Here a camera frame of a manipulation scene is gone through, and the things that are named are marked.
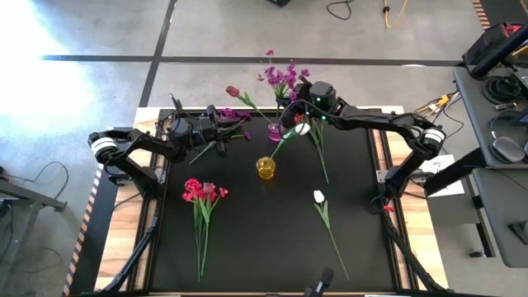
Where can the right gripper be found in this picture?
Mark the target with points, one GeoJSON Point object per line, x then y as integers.
{"type": "Point", "coordinates": [304, 97]}

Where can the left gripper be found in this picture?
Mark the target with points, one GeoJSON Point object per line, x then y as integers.
{"type": "Point", "coordinates": [205, 131]}

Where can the purple artificial flower sprig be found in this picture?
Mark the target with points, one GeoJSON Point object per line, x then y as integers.
{"type": "Point", "coordinates": [229, 113]}
{"type": "Point", "coordinates": [280, 78]}

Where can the white artificial tulip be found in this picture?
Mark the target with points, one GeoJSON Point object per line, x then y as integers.
{"type": "Point", "coordinates": [303, 128]}
{"type": "Point", "coordinates": [318, 196]}

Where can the dark red artificial tulip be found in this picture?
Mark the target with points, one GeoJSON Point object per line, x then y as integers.
{"type": "Point", "coordinates": [209, 188]}
{"type": "Point", "coordinates": [232, 91]}

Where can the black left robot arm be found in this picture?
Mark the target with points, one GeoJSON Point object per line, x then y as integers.
{"type": "Point", "coordinates": [156, 146]}

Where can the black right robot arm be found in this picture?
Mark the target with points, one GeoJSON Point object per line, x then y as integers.
{"type": "Point", "coordinates": [371, 119]}

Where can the purple glass vase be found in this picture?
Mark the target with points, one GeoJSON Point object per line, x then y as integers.
{"type": "Point", "coordinates": [274, 135]}

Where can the yellow textured glass vase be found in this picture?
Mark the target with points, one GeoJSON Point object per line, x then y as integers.
{"type": "Point", "coordinates": [266, 171]}

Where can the small red clip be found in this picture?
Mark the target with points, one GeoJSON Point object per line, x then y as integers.
{"type": "Point", "coordinates": [388, 208]}

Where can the white paper sheet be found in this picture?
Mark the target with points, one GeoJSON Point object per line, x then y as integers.
{"type": "Point", "coordinates": [445, 163]}

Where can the grey desk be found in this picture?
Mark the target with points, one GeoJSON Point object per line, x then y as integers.
{"type": "Point", "coordinates": [474, 123]}

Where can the black and red case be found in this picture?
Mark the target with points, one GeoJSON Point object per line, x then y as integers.
{"type": "Point", "coordinates": [491, 41]}

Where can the grey metal stand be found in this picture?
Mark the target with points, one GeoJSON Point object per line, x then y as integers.
{"type": "Point", "coordinates": [24, 194]}

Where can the grey side table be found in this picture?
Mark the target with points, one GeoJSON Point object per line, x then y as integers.
{"type": "Point", "coordinates": [507, 214]}

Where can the black rig frame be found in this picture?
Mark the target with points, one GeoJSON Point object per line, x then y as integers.
{"type": "Point", "coordinates": [133, 257]}

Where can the black table-level camera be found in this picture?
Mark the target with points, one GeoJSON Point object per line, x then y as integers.
{"type": "Point", "coordinates": [323, 278]}

